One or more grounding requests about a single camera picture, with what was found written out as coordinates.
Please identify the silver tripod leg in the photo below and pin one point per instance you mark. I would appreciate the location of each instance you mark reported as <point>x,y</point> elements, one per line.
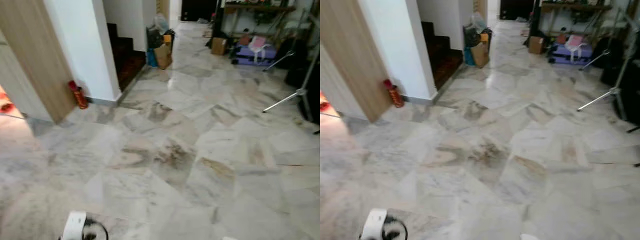
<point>595,59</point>
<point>285,100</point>
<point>280,60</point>
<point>598,99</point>

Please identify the black equipment bag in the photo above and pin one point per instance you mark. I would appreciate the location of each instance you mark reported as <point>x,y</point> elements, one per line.
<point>625,70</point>
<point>305,65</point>

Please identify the brown paper bag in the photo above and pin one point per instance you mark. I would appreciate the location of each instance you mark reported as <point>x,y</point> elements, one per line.
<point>480,55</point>
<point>163,56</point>

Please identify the wooden console table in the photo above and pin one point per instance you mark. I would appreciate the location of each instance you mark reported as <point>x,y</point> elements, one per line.
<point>575,7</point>
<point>260,8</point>

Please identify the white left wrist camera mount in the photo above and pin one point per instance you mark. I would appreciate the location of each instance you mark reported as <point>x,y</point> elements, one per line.
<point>73,226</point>
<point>373,224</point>

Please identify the light wooden door panel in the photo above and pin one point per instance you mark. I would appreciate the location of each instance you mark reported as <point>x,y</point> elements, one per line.
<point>35,55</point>
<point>355,55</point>

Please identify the clear plastic bag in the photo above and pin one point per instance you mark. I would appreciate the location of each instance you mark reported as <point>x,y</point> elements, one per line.
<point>161,22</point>
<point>478,21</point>

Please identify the red patterned cloth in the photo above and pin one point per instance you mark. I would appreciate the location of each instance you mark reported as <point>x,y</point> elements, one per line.
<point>324,104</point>
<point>5,102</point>

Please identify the red bottle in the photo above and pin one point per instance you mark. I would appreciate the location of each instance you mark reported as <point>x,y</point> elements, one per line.
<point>78,96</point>
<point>394,94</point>

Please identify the blue bag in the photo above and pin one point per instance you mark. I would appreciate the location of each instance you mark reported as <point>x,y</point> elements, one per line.
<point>468,56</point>
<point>151,58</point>

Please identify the dark wooden staircase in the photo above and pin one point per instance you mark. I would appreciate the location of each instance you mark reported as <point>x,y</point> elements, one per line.
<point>442,56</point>
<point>127,57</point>

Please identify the small plain cardboard box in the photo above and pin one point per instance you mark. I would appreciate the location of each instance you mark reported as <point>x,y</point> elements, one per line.
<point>218,46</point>
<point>535,45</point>

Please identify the purple suitcase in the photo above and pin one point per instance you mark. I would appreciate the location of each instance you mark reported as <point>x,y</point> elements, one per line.
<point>567,53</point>
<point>250,55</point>

